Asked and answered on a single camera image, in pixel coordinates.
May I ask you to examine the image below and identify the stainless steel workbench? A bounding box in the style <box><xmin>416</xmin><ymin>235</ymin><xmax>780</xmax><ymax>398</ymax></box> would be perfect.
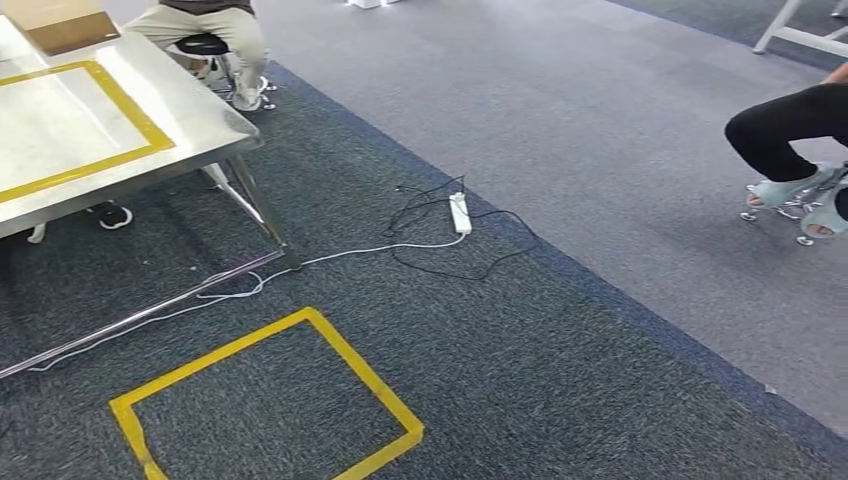
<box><xmin>0</xmin><ymin>13</ymin><xmax>303</xmax><ymax>380</ymax></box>

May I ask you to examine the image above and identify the white power strip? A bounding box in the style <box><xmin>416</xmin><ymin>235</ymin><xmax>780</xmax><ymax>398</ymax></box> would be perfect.
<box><xmin>449</xmin><ymin>192</ymin><xmax>474</xmax><ymax>235</ymax></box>

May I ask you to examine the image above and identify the yellow floor tape outline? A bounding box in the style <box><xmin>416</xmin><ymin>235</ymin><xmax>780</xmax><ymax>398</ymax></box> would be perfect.
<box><xmin>109</xmin><ymin>305</ymin><xmax>426</xmax><ymax>480</ymax></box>

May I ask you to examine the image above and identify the chrome swivel stool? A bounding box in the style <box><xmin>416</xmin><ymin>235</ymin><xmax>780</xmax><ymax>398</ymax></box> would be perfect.
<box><xmin>173</xmin><ymin>33</ymin><xmax>278</xmax><ymax>112</ymax></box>
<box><xmin>738</xmin><ymin>162</ymin><xmax>848</xmax><ymax>248</ymax></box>

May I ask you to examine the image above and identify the large yellow tape rectangle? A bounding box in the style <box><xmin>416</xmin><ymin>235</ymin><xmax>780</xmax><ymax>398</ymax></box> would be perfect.
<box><xmin>0</xmin><ymin>59</ymin><xmax>177</xmax><ymax>205</ymax></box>

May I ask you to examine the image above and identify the brown cardboard box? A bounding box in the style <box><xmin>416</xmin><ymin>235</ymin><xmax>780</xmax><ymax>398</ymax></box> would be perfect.
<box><xmin>0</xmin><ymin>0</ymin><xmax>122</xmax><ymax>58</ymax></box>

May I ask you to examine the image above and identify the black floor cable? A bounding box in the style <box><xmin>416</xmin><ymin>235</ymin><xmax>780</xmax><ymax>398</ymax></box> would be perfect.
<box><xmin>382</xmin><ymin>175</ymin><xmax>541</xmax><ymax>282</ymax></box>

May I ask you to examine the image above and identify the white floor cable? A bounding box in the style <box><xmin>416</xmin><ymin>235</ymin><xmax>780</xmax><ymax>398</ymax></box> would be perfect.
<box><xmin>26</xmin><ymin>231</ymin><xmax>468</xmax><ymax>374</ymax></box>

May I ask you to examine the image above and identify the white metal table frame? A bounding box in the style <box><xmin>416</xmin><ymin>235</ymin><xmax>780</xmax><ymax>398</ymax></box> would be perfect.
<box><xmin>751</xmin><ymin>0</ymin><xmax>848</xmax><ymax>61</ymax></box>

